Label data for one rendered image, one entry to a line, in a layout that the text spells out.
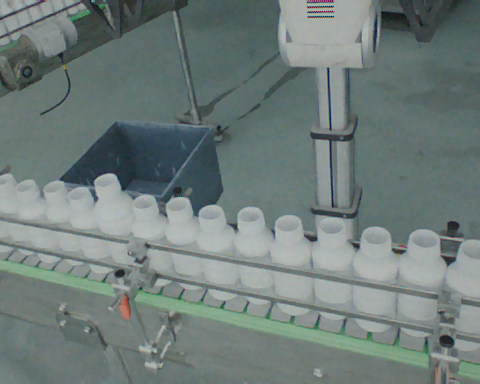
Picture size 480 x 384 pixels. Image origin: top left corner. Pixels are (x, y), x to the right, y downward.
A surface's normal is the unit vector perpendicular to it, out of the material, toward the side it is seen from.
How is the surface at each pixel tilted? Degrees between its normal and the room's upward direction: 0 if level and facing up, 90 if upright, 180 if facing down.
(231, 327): 90
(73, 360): 0
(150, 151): 90
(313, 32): 90
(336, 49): 93
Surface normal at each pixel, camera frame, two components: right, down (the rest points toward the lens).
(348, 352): -0.38, 0.57
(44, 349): -0.16, -0.82
